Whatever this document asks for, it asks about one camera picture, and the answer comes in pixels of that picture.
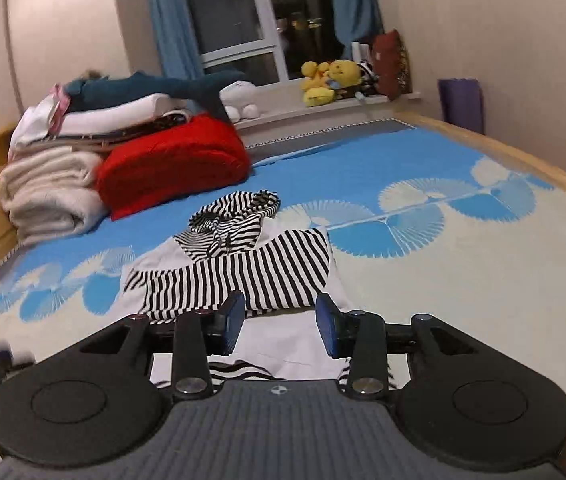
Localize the blue white patterned bed mat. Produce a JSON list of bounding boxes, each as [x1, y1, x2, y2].
[[0, 117, 566, 463]]

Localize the teal shark plush toy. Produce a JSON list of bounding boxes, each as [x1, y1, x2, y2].
[[65, 70, 248, 123]]

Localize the red folded blanket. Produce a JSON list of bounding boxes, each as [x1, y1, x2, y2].
[[95, 114, 253, 221]]

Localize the yellow plush toy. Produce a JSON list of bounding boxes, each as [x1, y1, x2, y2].
[[301, 59, 363, 108]]

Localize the cream folded blanket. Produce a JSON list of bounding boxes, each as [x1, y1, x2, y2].
[[0, 146, 110, 247]]

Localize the white plush toy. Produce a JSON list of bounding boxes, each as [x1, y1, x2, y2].
[[219, 81, 261, 122]]

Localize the stack of folded linens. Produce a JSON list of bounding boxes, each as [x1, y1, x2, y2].
[[9, 85, 195, 162]]

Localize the white framed window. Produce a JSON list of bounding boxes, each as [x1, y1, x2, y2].
[[181, 0, 354, 83]]

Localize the dark red cushion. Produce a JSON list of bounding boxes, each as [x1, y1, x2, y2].
[[371, 30, 414, 102]]

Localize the blue curtain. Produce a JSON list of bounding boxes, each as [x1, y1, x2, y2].
[[141, 0, 205, 81], [324, 0, 385, 44]]

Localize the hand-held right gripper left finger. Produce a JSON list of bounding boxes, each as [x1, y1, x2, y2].
[[80, 290, 247, 404]]

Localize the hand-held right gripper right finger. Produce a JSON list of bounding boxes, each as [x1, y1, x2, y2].
[[315, 292, 485, 403]]

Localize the black white striped hoodie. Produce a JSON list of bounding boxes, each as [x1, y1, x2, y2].
[[122, 190, 398, 392]]

